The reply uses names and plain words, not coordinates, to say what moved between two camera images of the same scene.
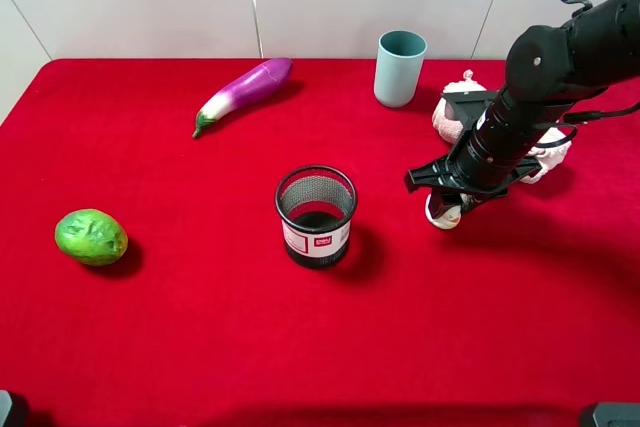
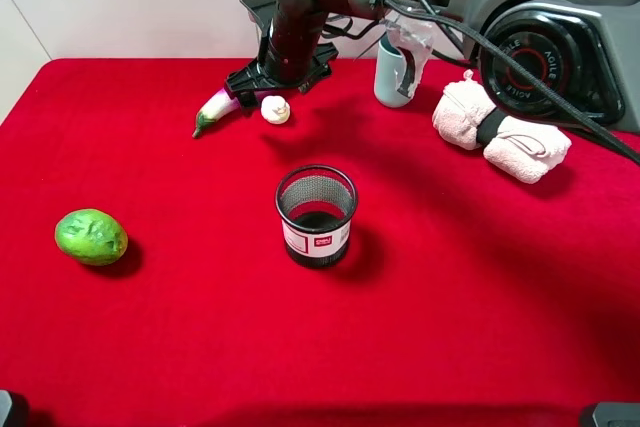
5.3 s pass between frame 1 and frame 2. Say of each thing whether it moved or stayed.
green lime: stayed
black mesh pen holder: stayed
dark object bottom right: stayed
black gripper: moved
